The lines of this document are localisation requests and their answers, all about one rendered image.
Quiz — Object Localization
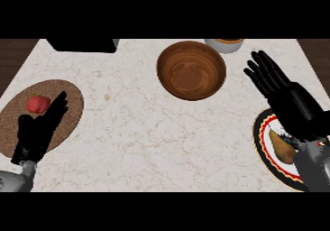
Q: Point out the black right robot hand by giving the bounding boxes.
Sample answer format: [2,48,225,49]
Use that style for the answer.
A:
[241,50,330,143]

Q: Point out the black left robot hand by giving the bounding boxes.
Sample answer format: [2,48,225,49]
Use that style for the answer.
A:
[10,90,70,166]

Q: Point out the black red patterned plate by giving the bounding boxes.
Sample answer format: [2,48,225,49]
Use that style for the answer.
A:
[253,107,325,192]

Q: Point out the brown wooden bowl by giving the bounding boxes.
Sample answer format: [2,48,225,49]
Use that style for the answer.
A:
[156,41,226,102]

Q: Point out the round brown woven placemat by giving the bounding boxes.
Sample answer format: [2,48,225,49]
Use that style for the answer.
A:
[0,79,85,159]

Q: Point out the red bell pepper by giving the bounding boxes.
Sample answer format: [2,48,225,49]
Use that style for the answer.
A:
[24,94,51,115]

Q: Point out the grey cup with orange rim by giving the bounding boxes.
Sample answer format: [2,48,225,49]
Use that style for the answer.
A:
[203,38,246,55]

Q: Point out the black appliance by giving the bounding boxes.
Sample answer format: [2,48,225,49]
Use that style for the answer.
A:
[45,38,120,54]

